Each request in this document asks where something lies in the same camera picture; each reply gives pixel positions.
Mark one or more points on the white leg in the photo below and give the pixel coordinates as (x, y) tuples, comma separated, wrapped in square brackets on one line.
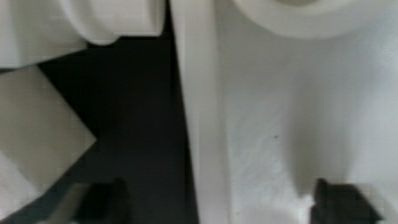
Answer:
[(48, 26)]

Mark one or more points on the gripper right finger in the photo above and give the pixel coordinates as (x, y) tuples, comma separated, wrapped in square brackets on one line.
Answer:
[(341, 206)]

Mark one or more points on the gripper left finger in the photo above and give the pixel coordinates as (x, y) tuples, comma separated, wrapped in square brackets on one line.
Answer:
[(94, 204)]

